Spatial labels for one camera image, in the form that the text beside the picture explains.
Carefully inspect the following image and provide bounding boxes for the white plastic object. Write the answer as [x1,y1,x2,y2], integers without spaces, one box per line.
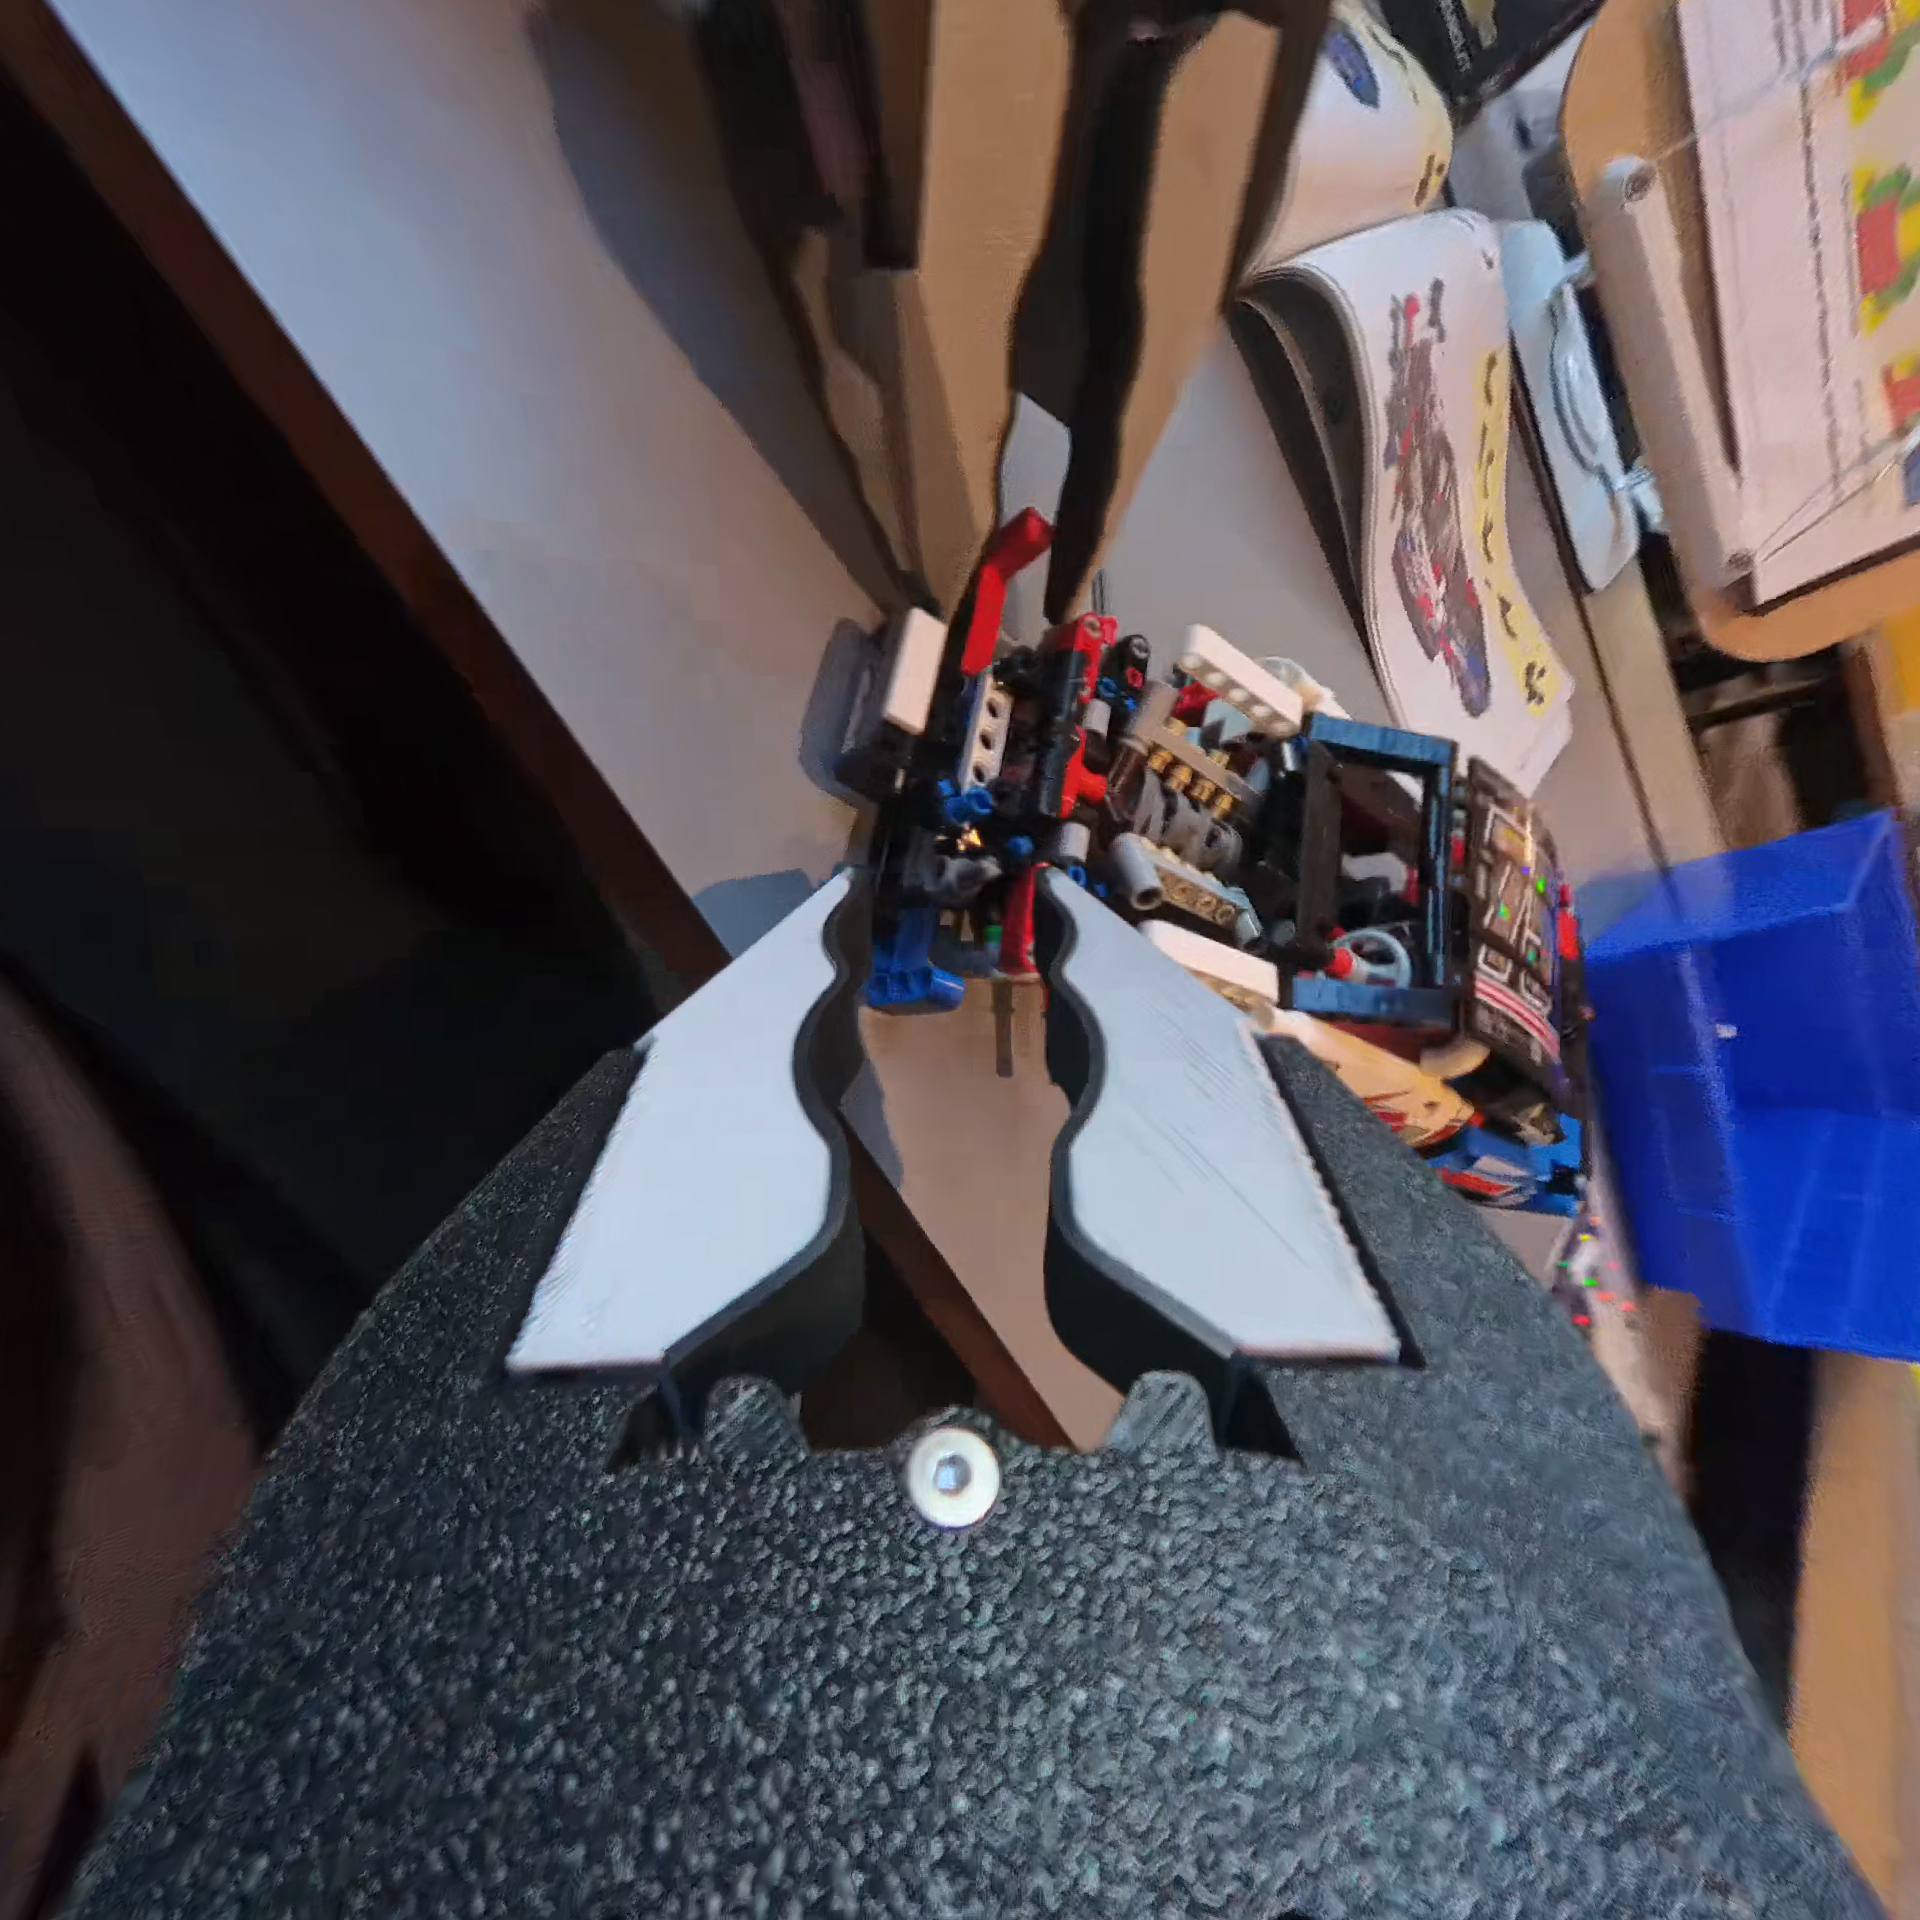
[1476,74,1666,594]

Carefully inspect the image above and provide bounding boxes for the person's black pants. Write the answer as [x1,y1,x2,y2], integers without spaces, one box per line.
[0,60,723,1441]

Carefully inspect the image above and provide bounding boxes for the toy brick race car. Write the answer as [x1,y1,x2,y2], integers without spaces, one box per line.
[815,506,1594,1220]

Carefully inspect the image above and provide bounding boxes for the blue plastic bin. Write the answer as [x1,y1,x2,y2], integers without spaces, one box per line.
[1582,808,1920,1367]

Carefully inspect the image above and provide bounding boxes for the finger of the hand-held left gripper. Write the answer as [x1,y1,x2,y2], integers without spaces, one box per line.
[1036,0,1329,618]
[889,0,1086,615]

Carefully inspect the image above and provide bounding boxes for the person's brown shirt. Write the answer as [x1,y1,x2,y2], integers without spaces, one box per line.
[0,960,266,1920]

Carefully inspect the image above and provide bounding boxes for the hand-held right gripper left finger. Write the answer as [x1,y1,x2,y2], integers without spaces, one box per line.
[503,865,874,1418]

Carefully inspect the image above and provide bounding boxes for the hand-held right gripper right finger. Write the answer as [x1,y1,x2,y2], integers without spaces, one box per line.
[1037,865,1404,1418]

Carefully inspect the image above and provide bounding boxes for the black cardboard box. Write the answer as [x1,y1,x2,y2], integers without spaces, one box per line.
[1381,0,1606,113]

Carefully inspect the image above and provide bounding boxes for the open instruction booklet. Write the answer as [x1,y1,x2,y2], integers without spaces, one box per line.
[1230,0,1577,792]

